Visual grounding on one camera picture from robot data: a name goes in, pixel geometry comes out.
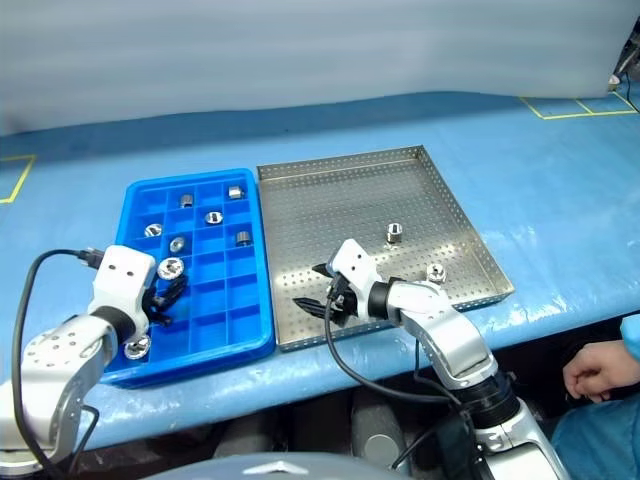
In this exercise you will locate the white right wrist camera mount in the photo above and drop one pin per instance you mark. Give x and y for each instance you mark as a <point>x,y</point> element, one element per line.
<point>355,267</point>

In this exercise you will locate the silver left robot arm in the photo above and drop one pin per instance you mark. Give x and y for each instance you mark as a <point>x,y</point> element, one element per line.
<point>55,360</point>

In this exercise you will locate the bare person hand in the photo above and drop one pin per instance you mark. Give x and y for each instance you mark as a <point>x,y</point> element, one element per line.
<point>597,370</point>

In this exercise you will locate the blue compartment tray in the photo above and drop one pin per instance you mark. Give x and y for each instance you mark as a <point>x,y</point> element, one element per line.
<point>210,310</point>

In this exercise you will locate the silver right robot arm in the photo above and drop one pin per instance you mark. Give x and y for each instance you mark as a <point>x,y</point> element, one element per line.
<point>450,330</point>

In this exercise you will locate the blue person garment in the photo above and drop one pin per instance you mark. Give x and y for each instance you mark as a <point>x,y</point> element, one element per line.
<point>600,440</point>

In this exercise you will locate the grey robot torso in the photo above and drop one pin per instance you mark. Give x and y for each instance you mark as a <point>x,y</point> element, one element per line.
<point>275,471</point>

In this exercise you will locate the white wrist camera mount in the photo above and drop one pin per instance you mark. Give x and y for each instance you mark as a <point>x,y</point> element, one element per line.
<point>122,280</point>
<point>355,267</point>

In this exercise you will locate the blue person sleeve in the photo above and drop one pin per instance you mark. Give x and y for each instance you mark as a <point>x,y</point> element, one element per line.
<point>632,335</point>

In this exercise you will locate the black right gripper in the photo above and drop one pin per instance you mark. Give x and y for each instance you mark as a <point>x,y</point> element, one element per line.
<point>342,305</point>

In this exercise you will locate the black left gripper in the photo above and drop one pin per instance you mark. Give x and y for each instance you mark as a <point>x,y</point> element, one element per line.
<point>152,302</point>

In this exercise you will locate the perforated steel tray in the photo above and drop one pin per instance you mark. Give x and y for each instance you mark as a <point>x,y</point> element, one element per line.
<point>350,200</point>

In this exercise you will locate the dark background equipment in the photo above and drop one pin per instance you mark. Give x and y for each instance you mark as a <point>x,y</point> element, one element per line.
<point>629,55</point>

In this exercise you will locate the metal nut right compartment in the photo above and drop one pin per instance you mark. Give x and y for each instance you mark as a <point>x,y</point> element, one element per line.
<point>243,237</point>

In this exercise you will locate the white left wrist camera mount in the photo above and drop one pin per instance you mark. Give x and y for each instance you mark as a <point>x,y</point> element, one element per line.
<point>122,280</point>

